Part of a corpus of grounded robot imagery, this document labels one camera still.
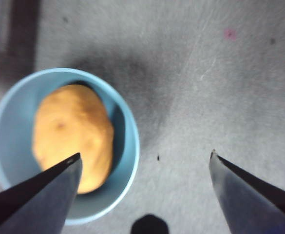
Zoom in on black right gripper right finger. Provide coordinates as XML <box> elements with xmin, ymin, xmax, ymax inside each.
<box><xmin>209</xmin><ymin>149</ymin><xmax>285</xmax><ymax>234</ymax></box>

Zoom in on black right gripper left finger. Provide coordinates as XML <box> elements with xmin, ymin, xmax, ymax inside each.
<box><xmin>0</xmin><ymin>153</ymin><xmax>82</xmax><ymax>234</ymax></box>

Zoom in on brown potato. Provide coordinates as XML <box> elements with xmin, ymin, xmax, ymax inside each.
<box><xmin>32</xmin><ymin>84</ymin><xmax>115</xmax><ymax>195</ymax></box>

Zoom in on blue ribbed bowl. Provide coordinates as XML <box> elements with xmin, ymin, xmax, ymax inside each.
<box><xmin>0</xmin><ymin>67</ymin><xmax>140</xmax><ymax>226</ymax></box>

